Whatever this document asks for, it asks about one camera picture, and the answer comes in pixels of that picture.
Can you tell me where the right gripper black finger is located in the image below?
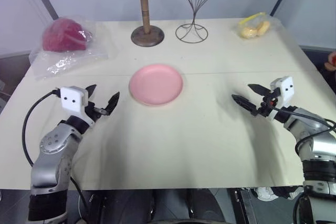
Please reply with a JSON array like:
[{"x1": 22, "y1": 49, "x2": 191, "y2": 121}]
[
  {"x1": 247, "y1": 83, "x2": 271, "y2": 96},
  {"x1": 231, "y1": 94, "x2": 260, "y2": 116}
]

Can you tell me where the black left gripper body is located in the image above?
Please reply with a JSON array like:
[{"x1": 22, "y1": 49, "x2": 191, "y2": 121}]
[{"x1": 84, "y1": 100, "x2": 110, "y2": 125}]

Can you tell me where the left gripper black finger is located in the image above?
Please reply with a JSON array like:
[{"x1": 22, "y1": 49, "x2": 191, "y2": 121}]
[
  {"x1": 104, "y1": 91, "x2": 121, "y2": 114},
  {"x1": 85, "y1": 84, "x2": 97, "y2": 99}
]

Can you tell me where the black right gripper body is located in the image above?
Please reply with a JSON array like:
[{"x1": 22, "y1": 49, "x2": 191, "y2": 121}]
[{"x1": 256, "y1": 88, "x2": 281, "y2": 118}]

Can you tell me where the pink round plate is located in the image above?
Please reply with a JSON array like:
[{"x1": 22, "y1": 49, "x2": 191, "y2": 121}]
[{"x1": 128, "y1": 63, "x2": 184, "y2": 107}]

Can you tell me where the large clear plastic bag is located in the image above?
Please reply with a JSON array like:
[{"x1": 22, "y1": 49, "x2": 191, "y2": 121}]
[{"x1": 28, "y1": 15, "x2": 109, "y2": 82}]

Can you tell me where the dark red soft object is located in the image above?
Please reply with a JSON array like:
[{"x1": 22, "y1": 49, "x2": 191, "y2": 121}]
[{"x1": 42, "y1": 18, "x2": 93, "y2": 52}]

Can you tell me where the cream tablecloth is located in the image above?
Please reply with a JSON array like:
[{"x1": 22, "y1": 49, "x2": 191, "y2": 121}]
[{"x1": 0, "y1": 18, "x2": 336, "y2": 191}]

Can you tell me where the small clear zip bag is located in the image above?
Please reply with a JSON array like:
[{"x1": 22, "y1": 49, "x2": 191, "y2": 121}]
[{"x1": 237, "y1": 12, "x2": 281, "y2": 40}]

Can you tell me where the pink and orange object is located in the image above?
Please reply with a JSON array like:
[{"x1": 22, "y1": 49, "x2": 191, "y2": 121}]
[{"x1": 324, "y1": 52, "x2": 336, "y2": 72}]

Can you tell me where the brown wooden hat stand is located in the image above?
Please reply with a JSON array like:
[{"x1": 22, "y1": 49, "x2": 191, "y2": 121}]
[{"x1": 125, "y1": 0, "x2": 165, "y2": 47}]

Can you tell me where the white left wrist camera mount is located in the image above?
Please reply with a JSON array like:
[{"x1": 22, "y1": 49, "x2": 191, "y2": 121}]
[{"x1": 59, "y1": 85, "x2": 89, "y2": 124}]

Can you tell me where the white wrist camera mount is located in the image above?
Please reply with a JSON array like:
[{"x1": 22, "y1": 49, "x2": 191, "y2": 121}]
[
  {"x1": 269, "y1": 76, "x2": 293, "y2": 104},
  {"x1": 59, "y1": 85, "x2": 89, "y2": 124}
]

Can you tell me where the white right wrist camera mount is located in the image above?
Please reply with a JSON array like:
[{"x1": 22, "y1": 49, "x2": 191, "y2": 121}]
[{"x1": 269, "y1": 76, "x2": 293, "y2": 104}]

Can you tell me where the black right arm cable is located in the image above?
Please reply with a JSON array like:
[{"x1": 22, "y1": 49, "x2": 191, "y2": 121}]
[{"x1": 271, "y1": 107, "x2": 336, "y2": 156}]

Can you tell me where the dark wire hat stand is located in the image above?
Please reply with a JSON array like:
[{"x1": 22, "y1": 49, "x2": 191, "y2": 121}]
[{"x1": 175, "y1": 0, "x2": 225, "y2": 43}]

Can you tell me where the black metal frame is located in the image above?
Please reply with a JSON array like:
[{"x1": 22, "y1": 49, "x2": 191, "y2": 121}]
[{"x1": 230, "y1": 188, "x2": 254, "y2": 224}]

